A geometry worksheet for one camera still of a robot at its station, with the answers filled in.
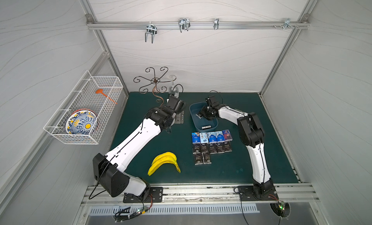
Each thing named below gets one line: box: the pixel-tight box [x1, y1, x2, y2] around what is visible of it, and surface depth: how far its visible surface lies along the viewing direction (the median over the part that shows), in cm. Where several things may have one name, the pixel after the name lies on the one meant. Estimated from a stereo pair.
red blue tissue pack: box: [221, 129, 233, 143], surface depth 95 cm
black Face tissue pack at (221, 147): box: [217, 142, 226, 154], surface depth 90 cm
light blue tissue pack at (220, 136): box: [215, 131, 225, 143], surface depth 95 cm
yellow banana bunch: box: [147, 151, 181, 177], surface depth 83 cm
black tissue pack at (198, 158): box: [192, 152, 204, 166], surface depth 86 cm
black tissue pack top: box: [224, 141, 233, 153], surface depth 90 cm
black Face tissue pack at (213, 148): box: [209, 143, 218, 155], surface depth 90 cm
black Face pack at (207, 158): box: [203, 152, 212, 165], surface depth 86 cm
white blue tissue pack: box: [199, 131, 209, 144], surface depth 94 cm
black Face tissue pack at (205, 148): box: [200, 143, 210, 155], surface depth 90 cm
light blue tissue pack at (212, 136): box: [207, 131, 217, 144], surface depth 95 cm
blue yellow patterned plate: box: [65, 108, 98, 135], surface depth 62 cm
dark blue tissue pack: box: [191, 131, 201, 145], surface depth 95 cm
